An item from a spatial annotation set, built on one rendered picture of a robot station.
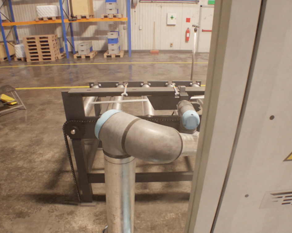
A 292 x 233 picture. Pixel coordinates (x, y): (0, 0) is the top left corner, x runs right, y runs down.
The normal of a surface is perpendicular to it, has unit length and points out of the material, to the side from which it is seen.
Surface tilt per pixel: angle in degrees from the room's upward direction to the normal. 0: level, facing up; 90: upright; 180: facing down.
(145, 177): 90
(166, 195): 0
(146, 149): 84
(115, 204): 86
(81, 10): 90
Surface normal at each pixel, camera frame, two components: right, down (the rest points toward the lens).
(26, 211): 0.00, -0.89
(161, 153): 0.25, 0.34
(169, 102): 0.04, 0.45
